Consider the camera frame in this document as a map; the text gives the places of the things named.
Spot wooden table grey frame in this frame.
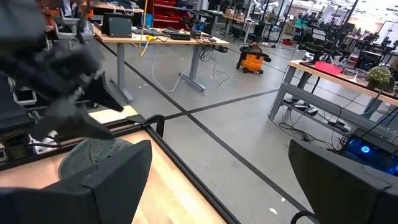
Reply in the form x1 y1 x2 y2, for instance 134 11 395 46
269 58 398 141

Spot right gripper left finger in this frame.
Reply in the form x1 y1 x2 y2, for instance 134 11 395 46
0 139 153 224

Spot green denim cap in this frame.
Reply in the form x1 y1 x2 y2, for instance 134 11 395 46
58 138 134 180

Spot red tray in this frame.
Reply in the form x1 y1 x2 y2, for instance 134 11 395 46
313 60 344 75

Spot black monitor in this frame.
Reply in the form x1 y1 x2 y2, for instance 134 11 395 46
101 12 134 39

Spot red storage rack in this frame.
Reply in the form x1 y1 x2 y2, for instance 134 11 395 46
152 0 195 30

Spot wooden desk grey legs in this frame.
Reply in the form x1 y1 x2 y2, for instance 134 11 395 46
93 26 230 104

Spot black power strip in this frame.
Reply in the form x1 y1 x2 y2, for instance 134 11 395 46
284 98 320 118

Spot yellow cable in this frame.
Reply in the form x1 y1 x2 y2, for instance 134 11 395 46
139 0 156 57

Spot black computer tower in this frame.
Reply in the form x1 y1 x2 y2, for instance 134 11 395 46
338 128 398 177

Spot black background robot rig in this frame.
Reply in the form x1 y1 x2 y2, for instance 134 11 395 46
295 12 398 72

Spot light green potted plant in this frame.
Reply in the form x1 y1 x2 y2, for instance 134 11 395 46
368 66 396 93

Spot orange shop vacuum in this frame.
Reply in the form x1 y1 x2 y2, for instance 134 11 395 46
236 42 272 75

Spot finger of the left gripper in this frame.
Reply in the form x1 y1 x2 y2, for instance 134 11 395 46
30 102 114 141
82 73 124 112

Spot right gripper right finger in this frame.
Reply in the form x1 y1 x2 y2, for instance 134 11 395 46
287 139 398 224

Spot white cable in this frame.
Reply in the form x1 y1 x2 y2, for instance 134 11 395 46
151 49 193 93

